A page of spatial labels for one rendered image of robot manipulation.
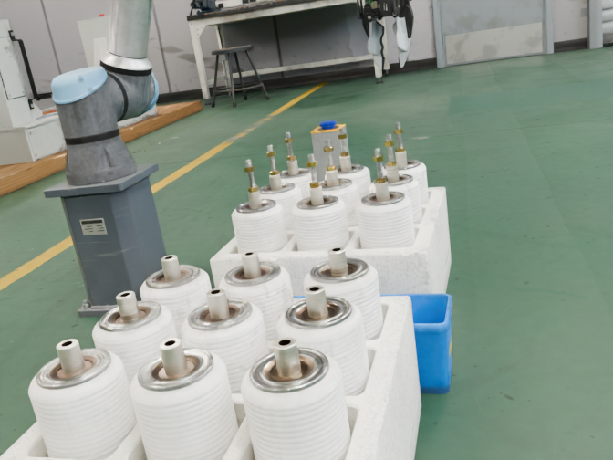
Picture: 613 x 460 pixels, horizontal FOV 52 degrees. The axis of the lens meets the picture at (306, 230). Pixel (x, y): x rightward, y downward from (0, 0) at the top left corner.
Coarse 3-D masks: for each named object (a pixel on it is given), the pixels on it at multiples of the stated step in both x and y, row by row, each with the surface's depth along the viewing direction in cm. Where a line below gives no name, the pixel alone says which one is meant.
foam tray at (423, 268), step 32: (448, 224) 139; (224, 256) 114; (288, 256) 109; (320, 256) 108; (352, 256) 106; (384, 256) 104; (416, 256) 103; (448, 256) 136; (384, 288) 106; (416, 288) 105
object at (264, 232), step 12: (276, 204) 116; (240, 216) 113; (252, 216) 112; (264, 216) 112; (276, 216) 114; (240, 228) 114; (252, 228) 113; (264, 228) 113; (276, 228) 114; (240, 240) 115; (252, 240) 114; (264, 240) 113; (276, 240) 115; (240, 252) 117; (264, 252) 114
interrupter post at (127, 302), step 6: (120, 294) 76; (126, 294) 76; (132, 294) 76; (120, 300) 75; (126, 300) 75; (132, 300) 75; (120, 306) 75; (126, 306) 75; (132, 306) 75; (120, 312) 76; (126, 312) 75; (132, 312) 76; (138, 312) 76; (126, 318) 76; (132, 318) 76
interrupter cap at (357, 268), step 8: (320, 264) 83; (328, 264) 83; (352, 264) 82; (360, 264) 81; (312, 272) 81; (320, 272) 81; (328, 272) 81; (352, 272) 79; (360, 272) 78; (320, 280) 78; (328, 280) 78; (336, 280) 77; (344, 280) 77
